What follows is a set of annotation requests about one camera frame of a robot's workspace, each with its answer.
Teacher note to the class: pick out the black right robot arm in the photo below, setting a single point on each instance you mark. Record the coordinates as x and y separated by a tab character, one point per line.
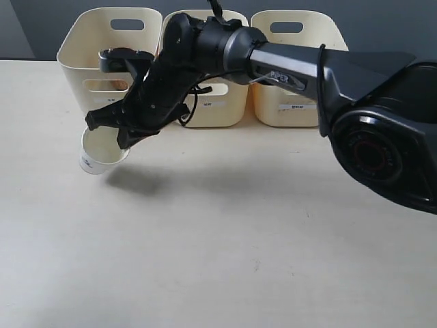
378	109

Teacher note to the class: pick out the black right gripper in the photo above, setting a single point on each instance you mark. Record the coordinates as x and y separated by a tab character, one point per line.
154	104

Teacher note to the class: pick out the cream middle plastic bin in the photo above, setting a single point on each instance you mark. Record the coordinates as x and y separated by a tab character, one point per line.
225	105

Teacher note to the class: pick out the cream plastic bin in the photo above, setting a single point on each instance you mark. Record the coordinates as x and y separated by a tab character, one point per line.
225	105
287	98
99	29

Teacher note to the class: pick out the brown wooden cup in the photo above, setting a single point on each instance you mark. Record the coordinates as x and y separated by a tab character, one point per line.
117	83

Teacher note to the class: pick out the cream left plastic bin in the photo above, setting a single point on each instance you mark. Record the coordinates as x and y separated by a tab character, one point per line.
99	29

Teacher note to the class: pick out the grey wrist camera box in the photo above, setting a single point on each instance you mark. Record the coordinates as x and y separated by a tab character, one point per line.
124	60

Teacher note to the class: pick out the white paper cup blue logo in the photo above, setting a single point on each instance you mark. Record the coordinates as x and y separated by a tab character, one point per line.
100	151

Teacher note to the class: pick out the cream right plastic bin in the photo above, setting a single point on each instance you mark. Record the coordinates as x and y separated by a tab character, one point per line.
287	98

